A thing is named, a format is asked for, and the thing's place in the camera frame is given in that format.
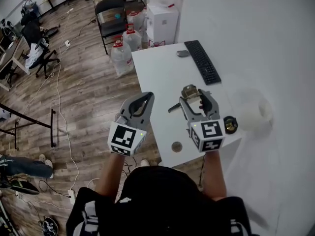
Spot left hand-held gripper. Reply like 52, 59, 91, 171
107, 91, 155, 156

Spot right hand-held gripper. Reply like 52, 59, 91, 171
179, 89, 226, 153

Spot person's right forearm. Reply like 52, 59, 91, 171
200, 150, 227, 201

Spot person's left forearm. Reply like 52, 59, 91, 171
94, 152, 130, 203

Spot black brass round object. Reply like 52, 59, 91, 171
222, 116, 239, 135

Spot black keyboard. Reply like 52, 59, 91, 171
184, 40, 222, 86

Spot water jugs with red caps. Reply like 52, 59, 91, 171
110, 35, 135, 77

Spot black folding chair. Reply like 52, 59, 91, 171
94, 0, 128, 55

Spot white cardboard box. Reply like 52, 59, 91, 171
146, 5, 180, 46

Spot person's black printed shirt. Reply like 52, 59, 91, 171
65, 165, 253, 236

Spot black elongated floor object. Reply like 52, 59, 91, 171
44, 25, 61, 38

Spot white cloth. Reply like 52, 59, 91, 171
24, 43, 42, 70

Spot dark-top desk white legs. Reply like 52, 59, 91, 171
0, 37, 32, 92

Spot black green curved object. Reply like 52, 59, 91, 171
0, 178, 40, 195

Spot black white printed bag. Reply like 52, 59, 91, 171
39, 216, 60, 236

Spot long white cable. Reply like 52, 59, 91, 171
55, 11, 80, 191

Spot white looped cable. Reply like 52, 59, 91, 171
87, 177, 100, 189

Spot black metal stand frame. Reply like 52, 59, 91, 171
0, 103, 57, 150

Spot black floor cable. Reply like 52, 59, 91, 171
38, 179, 71, 198

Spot thin white cable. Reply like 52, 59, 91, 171
17, 193, 74, 211

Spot black wire rack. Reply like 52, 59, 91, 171
0, 200, 15, 236

